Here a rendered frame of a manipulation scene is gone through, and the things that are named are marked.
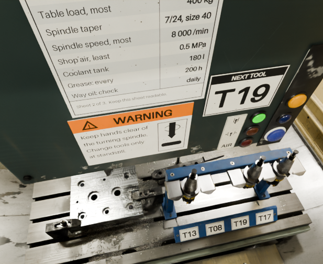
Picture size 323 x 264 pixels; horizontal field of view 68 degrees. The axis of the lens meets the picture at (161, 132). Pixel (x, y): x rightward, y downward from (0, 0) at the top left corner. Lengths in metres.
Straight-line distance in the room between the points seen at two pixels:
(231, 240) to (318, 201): 0.53
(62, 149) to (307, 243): 1.25
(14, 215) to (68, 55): 1.36
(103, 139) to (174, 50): 0.16
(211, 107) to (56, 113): 0.19
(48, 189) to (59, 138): 0.95
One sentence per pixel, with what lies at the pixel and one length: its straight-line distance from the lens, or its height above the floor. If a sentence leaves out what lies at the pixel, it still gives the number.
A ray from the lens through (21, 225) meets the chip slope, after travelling 1.53.
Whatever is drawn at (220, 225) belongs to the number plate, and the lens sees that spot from 1.08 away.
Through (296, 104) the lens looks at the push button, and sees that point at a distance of 0.39.
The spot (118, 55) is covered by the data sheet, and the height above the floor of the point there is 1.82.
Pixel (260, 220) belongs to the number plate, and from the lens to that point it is 1.16.
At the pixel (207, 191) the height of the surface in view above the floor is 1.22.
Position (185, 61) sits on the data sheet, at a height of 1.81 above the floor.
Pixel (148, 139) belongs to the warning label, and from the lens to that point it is 0.34.
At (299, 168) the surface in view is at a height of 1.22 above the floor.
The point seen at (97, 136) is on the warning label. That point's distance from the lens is 0.33.
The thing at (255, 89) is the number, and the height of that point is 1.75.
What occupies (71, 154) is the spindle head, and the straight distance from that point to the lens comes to 0.36.
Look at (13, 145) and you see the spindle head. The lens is 0.35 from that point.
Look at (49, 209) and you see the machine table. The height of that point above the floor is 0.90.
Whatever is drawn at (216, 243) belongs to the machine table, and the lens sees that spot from 1.11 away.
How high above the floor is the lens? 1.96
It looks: 53 degrees down
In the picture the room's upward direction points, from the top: straight up
